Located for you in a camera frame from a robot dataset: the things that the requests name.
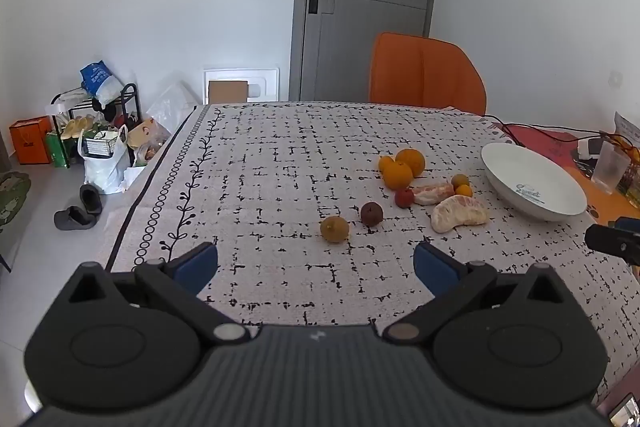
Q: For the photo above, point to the white plastic bag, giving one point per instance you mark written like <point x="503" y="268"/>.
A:
<point x="102" y="174"/>

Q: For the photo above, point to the black shoe rack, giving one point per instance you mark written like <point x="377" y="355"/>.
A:
<point x="131" y="99"/>

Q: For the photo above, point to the white wall socket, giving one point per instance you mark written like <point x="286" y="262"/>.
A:
<point x="615" y="79"/>

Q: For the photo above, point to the clear plastic bag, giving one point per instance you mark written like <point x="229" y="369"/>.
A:
<point x="167" y="107"/>

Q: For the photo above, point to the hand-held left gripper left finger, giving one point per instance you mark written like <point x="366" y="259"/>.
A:
<point x="197" y="264"/>

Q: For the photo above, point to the small orange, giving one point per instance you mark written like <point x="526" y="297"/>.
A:
<point x="385" y="163"/>

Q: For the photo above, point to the tiny orange kumquat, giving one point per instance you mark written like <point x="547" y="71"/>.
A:
<point x="464" y="191"/>

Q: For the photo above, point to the yellow brown round fruit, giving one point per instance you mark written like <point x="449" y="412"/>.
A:
<point x="334" y="230"/>

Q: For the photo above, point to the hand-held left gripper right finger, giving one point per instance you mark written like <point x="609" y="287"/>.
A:
<point x="435" y="264"/>

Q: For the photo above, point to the orange chair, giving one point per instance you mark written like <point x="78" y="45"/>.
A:
<point x="425" y="72"/>

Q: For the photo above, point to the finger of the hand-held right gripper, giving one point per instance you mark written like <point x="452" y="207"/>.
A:
<point x="629" y="223"/>
<point x="610" y="241"/>

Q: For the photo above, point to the large orange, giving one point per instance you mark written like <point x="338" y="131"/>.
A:
<point x="411" y="159"/>

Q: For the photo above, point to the beige paper bag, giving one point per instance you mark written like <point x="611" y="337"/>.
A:
<point x="145" y="137"/>

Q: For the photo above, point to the clear plastic cup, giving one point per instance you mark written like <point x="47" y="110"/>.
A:
<point x="609" y="167"/>

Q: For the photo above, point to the white bowl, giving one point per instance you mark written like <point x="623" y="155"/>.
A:
<point x="530" y="187"/>

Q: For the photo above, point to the dark grey slipper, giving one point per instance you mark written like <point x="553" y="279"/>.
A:
<point x="75" y="219"/>
<point x="91" y="198"/>

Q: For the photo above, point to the small red fruit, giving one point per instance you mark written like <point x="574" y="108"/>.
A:
<point x="403" y="198"/>

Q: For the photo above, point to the white foam board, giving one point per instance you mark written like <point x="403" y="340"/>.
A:
<point x="265" y="82"/>

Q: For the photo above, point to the medium orange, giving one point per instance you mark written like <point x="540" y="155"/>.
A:
<point x="397" y="176"/>

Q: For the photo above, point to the blue white bag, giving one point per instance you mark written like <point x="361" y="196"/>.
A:
<point x="100" y="82"/>

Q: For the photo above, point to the white charger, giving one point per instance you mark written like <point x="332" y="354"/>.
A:
<point x="590" y="148"/>

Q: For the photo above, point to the yellow slippers pair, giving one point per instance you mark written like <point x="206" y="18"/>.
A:
<point x="77" y="126"/>

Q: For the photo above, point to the small peeled pomelo segment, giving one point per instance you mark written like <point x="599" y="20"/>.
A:
<point x="433" y="193"/>

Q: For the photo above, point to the grey door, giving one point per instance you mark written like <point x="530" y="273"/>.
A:
<point x="370" y="37"/>

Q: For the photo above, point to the large peeled pomelo segment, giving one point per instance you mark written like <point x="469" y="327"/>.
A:
<point x="457" y="216"/>

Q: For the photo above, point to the red table mat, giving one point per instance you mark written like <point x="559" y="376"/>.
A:
<point x="542" y="142"/>

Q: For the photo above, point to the brown cardboard sheet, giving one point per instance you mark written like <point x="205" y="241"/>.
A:
<point x="227" y="92"/>

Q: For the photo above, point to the orange box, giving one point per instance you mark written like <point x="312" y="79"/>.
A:
<point x="30" y="142"/>

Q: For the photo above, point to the dark brown round fruit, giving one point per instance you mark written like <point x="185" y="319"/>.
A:
<point x="371" y="214"/>

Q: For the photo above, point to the green box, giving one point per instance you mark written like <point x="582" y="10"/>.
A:
<point x="57" y="149"/>

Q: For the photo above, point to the green floor mat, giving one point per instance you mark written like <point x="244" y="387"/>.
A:
<point x="12" y="197"/>

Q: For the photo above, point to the orange paw print mat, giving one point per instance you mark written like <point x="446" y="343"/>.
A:
<point x="607" y="204"/>

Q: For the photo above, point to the white black patterned tablecloth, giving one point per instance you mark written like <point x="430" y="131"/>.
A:
<point x="275" y="187"/>

